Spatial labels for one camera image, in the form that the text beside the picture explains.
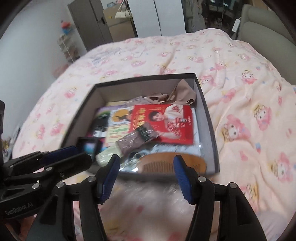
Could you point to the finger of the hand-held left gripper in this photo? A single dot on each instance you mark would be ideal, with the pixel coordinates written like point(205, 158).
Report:
point(74, 163)
point(60, 153)

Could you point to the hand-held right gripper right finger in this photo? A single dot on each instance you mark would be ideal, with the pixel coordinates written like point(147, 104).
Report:
point(182, 180)

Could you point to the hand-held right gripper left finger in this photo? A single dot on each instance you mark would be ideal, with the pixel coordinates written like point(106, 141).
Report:
point(108, 180)

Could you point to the small black box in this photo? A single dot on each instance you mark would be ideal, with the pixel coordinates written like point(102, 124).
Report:
point(81, 141)

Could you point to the dark brown packet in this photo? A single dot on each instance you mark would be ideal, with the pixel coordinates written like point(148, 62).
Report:
point(131, 141)

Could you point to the red booklet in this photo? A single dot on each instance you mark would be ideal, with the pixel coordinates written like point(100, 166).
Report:
point(175, 129)

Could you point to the black container box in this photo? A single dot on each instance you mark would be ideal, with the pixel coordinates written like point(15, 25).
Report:
point(205, 129)

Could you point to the beige patterned cloth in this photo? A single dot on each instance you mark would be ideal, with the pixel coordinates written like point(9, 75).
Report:
point(182, 95)

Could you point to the clear plastic packet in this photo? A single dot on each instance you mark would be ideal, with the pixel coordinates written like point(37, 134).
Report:
point(133, 160)

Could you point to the purple and black box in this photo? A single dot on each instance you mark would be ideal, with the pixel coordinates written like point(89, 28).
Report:
point(101, 122)

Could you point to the cluttered bedside shelf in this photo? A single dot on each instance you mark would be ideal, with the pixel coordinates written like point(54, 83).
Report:
point(10, 146)

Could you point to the yellow and green booklet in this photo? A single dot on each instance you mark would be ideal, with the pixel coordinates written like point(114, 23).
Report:
point(118, 129)

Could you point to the pink fuzzy object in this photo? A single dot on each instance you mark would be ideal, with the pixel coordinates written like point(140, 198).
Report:
point(60, 70)

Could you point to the pink cartoon printed blanket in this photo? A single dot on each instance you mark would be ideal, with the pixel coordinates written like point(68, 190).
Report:
point(242, 104)

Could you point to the red and blue toy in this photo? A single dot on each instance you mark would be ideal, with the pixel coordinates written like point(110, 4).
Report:
point(66, 26)

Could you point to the cardboard box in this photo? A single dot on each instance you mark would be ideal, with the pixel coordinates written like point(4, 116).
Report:
point(120, 27)

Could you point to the white handbag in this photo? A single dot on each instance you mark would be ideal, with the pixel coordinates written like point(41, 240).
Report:
point(122, 14)

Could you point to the grey upholstered headboard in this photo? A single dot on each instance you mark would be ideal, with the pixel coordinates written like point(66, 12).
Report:
point(266, 39)

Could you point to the white power strip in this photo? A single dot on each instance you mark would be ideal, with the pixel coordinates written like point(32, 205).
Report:
point(236, 25)

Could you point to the white wardrobe doors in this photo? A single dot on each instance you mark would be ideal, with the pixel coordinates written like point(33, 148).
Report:
point(161, 16)

